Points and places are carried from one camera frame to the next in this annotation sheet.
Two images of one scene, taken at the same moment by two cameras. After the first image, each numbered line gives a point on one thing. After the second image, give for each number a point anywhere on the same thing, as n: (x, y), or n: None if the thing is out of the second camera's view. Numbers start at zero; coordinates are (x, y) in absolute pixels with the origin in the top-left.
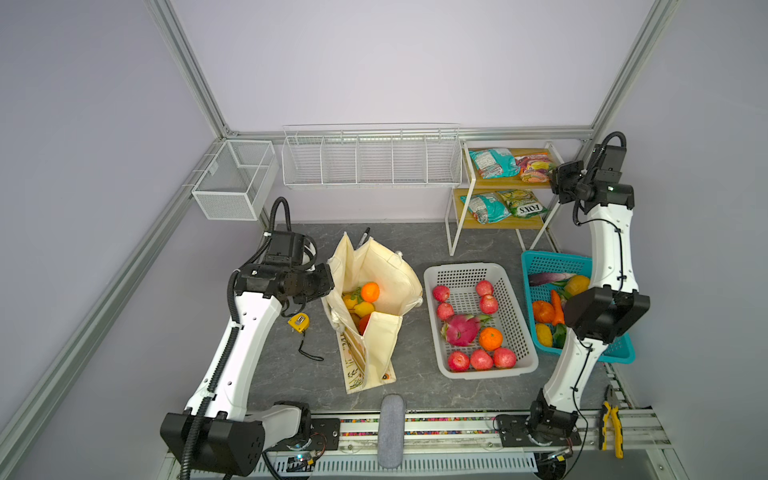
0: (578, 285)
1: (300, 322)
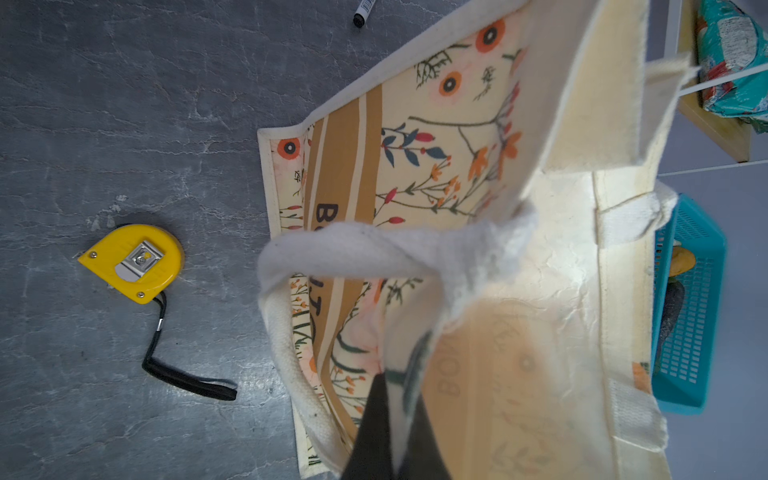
0: (682, 261)
1: (141, 262)
